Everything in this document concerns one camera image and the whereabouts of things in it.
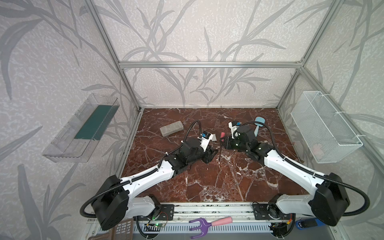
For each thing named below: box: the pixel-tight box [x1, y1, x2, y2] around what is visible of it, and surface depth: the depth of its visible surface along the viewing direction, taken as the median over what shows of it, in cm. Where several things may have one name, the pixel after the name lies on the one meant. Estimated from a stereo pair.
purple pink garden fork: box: [189, 216, 233, 240], surface depth 72 cm
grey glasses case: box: [159, 120, 184, 137], surface depth 106 cm
